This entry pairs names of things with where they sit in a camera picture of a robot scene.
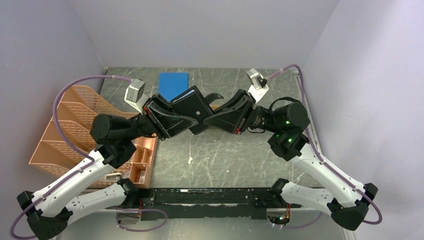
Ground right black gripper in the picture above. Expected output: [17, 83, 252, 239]
[202, 89, 281, 135]

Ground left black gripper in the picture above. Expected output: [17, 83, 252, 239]
[123, 93, 201, 141]

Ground yellow oval tray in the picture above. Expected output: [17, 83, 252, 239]
[210, 105, 220, 111]

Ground black card holder wallet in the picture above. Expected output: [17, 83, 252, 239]
[170, 86, 224, 135]

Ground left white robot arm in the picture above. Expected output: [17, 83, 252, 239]
[17, 95, 199, 240]

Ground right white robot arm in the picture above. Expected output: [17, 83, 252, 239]
[203, 90, 378, 231]

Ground blue flat mat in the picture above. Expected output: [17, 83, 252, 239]
[158, 72, 189, 102]

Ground orange mesh file rack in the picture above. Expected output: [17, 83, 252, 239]
[29, 85, 158, 189]

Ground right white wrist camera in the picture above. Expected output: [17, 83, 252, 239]
[246, 68, 269, 103]

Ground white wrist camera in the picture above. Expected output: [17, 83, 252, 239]
[124, 79, 149, 113]
[246, 68, 269, 103]

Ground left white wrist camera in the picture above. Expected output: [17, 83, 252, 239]
[124, 79, 149, 113]

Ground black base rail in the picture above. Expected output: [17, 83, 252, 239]
[118, 187, 289, 221]

